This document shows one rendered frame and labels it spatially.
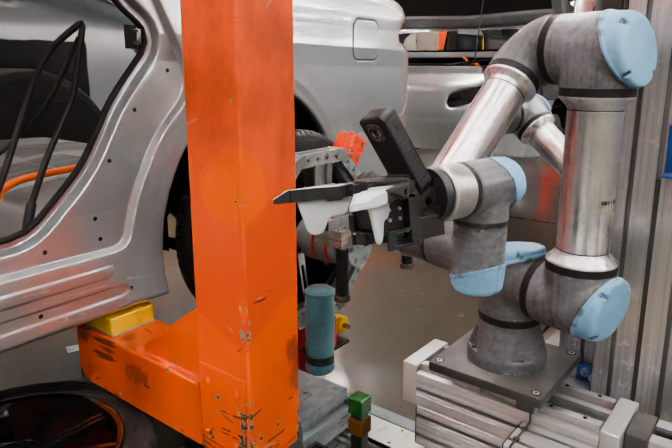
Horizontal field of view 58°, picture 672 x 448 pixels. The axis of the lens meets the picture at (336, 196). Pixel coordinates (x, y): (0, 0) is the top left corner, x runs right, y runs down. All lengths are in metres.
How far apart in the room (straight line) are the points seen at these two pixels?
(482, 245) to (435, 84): 3.41
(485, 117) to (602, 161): 0.19
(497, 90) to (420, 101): 3.22
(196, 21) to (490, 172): 0.66
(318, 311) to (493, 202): 1.01
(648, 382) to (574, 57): 0.65
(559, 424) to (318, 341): 0.82
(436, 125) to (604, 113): 3.23
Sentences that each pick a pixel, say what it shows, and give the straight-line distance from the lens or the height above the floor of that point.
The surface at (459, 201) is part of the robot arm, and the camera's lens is 0.78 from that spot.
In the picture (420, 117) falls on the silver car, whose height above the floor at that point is 1.01.
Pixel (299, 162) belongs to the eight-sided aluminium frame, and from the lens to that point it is 1.75.
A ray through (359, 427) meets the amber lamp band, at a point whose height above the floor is 0.60.
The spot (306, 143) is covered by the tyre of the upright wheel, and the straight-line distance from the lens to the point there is 1.90.
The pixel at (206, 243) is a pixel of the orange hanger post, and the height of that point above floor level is 1.02.
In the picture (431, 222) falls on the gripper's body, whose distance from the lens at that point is 0.77.
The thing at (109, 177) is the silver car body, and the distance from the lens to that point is 1.64.
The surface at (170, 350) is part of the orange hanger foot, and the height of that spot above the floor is 0.71.
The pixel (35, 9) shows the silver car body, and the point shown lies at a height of 1.64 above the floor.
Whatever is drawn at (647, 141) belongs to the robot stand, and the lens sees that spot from 1.22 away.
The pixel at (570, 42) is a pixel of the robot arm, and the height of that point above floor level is 1.41.
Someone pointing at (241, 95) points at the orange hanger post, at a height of 1.32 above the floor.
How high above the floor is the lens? 1.38
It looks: 12 degrees down
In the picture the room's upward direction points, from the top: straight up
